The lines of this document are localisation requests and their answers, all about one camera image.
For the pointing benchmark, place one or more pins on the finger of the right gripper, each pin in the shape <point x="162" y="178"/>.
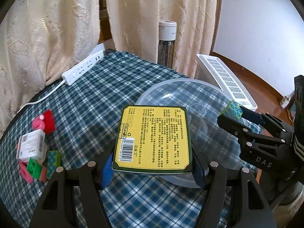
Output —
<point x="236" y="129"/>
<point x="251" y="116"/>

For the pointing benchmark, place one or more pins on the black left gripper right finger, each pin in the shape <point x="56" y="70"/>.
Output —
<point x="234" y="193"/>

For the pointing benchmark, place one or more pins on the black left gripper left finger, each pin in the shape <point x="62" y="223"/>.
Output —
<point x="57" y="207"/>

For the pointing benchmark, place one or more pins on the green blue patterned cube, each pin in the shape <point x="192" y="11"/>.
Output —
<point x="233" y="111"/>

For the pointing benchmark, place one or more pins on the pink foam hand gripper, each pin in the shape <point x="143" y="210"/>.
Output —
<point x="45" y="122"/>

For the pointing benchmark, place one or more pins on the yellow green box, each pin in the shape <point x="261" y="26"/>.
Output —
<point x="153" y="139"/>

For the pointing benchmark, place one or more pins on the clear plastic round lid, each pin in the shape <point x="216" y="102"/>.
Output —
<point x="204" y="103"/>

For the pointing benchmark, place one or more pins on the green toy brick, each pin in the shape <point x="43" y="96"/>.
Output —
<point x="34" y="168"/>

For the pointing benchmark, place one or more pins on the green blue patterned block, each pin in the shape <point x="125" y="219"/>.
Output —
<point x="53" y="162"/>

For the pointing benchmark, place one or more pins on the pink foam piece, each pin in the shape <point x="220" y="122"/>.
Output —
<point x="28" y="178"/>

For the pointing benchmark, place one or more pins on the white slatted air purifier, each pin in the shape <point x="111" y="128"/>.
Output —
<point x="211" y="69"/>

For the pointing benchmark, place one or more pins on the white medicine box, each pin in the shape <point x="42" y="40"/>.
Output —
<point x="32" y="145"/>

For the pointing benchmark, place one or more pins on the blue plaid tablecloth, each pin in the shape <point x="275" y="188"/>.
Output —
<point x="87" y="115"/>

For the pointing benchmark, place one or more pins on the white tower heater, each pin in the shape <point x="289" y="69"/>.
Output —
<point x="167" y="37"/>

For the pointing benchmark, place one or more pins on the white power strip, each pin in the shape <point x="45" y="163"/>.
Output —
<point x="73" y="74"/>

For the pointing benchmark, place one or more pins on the cream patterned curtain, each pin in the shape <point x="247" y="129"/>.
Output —
<point x="41" y="39"/>

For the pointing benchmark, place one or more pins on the white wall plug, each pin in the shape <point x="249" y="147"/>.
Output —
<point x="287" y="101"/>

